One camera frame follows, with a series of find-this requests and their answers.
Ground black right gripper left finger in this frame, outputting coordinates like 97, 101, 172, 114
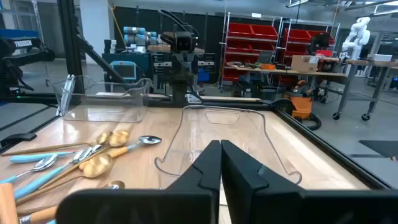
55, 139, 222, 224

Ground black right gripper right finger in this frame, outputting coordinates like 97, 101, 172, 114
221, 139, 398, 224

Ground black drawer cabinet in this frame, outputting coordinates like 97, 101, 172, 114
151, 52, 218, 94

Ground red storage bin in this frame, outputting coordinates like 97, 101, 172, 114
282, 28, 312, 44
250, 24, 279, 40
228, 22, 254, 39
250, 42, 276, 53
226, 42, 253, 54

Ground blue-rimmed teach pendant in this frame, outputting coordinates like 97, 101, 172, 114
108, 60, 138, 82

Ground metal shelf rack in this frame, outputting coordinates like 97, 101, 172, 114
218, 11, 284, 91
275, 18, 341, 66

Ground clear plastic bin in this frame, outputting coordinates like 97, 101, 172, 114
154, 105, 303, 191
52, 74, 153, 124

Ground small stacked boxes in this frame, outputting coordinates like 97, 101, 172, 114
103, 39, 118, 54

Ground grey laptop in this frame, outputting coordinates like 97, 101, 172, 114
256, 49, 275, 65

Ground white column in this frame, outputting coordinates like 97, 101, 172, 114
79, 0, 110, 65

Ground orange shop vacuum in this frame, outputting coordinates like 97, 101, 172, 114
283, 79, 314, 121

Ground brown cardboard box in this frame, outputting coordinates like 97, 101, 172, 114
290, 54, 320, 73

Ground black monitor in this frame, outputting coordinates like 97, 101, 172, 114
310, 32, 331, 53

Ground black mat with hazard stripes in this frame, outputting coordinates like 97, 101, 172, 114
358, 139, 398, 160

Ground blue shelf board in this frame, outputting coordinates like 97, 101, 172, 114
0, 29, 40, 39

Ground wood-top workbench on casters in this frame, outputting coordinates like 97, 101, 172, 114
320, 57, 398, 122

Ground black table clamp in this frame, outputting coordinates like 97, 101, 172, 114
0, 133, 38, 149

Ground white box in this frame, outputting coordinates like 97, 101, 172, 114
372, 53, 394, 63

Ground black camera cable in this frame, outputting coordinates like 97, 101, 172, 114
157, 8, 200, 40

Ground yellow cable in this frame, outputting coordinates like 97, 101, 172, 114
107, 1, 127, 47

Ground black vacuum hose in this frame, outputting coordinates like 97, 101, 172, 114
306, 112, 323, 131

